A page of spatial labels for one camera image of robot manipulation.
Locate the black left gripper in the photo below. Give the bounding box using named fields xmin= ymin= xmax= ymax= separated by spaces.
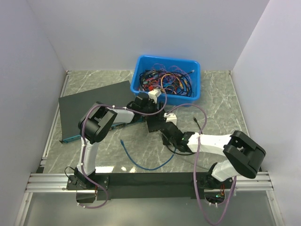
xmin=141 ymin=98 xmax=165 ymax=120

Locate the small black network switch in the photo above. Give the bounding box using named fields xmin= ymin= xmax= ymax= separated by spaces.
xmin=146 ymin=115 xmax=166 ymax=133

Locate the black ethernet cable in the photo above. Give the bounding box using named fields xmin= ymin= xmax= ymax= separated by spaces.
xmin=164 ymin=116 xmax=205 ymax=156

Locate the blue ethernet cable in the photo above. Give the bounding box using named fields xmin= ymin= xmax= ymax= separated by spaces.
xmin=119 ymin=138 xmax=176 ymax=170

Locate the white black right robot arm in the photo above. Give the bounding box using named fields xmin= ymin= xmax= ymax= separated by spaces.
xmin=160 ymin=122 xmax=266 ymax=190

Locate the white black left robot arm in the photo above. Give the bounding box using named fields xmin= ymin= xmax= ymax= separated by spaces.
xmin=66 ymin=89 xmax=167 ymax=190

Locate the blue plastic bin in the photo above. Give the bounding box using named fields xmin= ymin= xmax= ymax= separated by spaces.
xmin=130 ymin=55 xmax=201 ymax=105

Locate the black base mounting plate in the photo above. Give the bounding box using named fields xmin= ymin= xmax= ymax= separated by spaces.
xmin=65 ymin=172 xmax=236 ymax=201

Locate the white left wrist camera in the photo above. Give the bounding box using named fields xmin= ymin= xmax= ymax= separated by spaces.
xmin=148 ymin=89 xmax=161 ymax=104

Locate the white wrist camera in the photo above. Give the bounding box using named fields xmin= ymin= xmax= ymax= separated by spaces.
xmin=148 ymin=89 xmax=161 ymax=104
xmin=164 ymin=113 xmax=177 ymax=125

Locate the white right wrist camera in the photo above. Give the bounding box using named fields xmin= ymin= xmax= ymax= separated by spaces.
xmin=164 ymin=113 xmax=177 ymax=125

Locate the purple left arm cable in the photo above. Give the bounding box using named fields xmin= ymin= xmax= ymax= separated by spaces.
xmin=76 ymin=86 xmax=168 ymax=209

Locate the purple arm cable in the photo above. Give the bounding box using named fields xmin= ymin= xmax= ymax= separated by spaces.
xmin=164 ymin=104 xmax=237 ymax=226
xmin=76 ymin=86 xmax=168 ymax=209

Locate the large black network switch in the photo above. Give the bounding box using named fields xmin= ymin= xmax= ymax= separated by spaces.
xmin=59 ymin=81 xmax=135 ymax=144

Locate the tangled coloured wires bundle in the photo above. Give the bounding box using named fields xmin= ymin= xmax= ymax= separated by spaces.
xmin=138 ymin=63 xmax=196 ymax=97

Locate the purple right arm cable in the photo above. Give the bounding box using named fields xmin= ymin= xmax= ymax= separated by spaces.
xmin=164 ymin=104 xmax=237 ymax=226

